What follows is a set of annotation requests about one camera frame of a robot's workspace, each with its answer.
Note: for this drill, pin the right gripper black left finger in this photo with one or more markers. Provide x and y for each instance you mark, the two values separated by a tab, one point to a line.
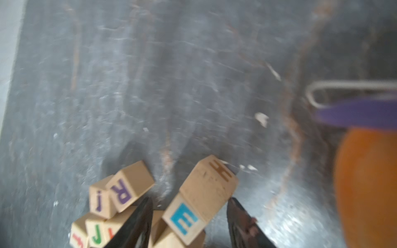
136	231

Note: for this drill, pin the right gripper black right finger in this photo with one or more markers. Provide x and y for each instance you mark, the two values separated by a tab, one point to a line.
243	229

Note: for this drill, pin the wooden block letter R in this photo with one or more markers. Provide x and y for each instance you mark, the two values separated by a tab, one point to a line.
129	184

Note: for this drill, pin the wooden block letter E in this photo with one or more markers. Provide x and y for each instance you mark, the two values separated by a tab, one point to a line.
202	195

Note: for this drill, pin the pile of wooden letter blocks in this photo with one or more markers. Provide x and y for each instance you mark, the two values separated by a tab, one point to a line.
162	236

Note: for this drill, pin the wooden block letter j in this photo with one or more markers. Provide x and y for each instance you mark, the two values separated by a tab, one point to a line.
100	200

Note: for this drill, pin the wooden block red letter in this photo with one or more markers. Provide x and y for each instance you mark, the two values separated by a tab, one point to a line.
78	232

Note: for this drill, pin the wooden block green J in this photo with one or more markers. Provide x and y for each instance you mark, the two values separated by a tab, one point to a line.
100	231

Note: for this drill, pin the orange shark plush toy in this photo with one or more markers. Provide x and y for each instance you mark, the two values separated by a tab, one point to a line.
366	169

